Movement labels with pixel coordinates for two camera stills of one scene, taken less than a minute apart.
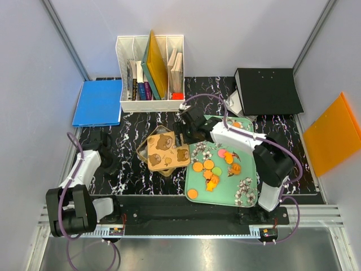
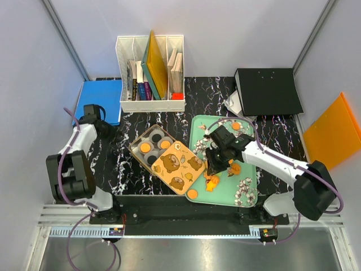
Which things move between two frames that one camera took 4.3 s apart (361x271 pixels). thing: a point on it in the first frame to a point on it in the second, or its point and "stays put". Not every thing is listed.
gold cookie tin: (166, 172) to (149, 147)
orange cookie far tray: (236, 124) stays put
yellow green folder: (154, 61) stays put
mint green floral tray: (221, 174) stays put
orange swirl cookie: (207, 174) stays put
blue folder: (100, 103) stays put
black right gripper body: (189, 137) to (220, 150)
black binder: (269, 91) stays put
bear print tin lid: (163, 153) to (179, 167)
